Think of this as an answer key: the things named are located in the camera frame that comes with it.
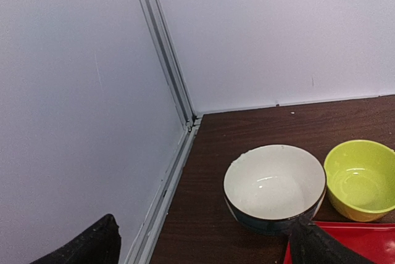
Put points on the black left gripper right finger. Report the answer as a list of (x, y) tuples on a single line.
[(311, 244)]

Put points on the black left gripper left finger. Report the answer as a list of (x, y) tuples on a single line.
[(100, 243)]

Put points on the red tin lid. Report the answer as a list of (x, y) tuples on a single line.
[(375, 241)]

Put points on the white ceramic bowl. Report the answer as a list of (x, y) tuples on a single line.
[(270, 188)]

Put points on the green plastic bowl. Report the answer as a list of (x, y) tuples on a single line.
[(360, 179)]

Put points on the aluminium frame post left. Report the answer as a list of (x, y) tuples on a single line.
[(176, 98)]

